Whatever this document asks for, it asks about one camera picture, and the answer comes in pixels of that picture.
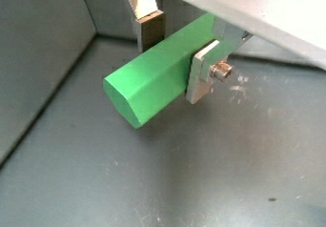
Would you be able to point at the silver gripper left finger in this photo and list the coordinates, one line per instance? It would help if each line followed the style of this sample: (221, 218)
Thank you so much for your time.
(149, 23)

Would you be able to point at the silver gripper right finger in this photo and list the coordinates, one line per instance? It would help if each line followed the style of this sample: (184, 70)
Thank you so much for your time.
(209, 62)

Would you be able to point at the green hexagonal prism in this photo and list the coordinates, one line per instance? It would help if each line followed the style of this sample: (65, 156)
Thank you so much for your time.
(145, 85)

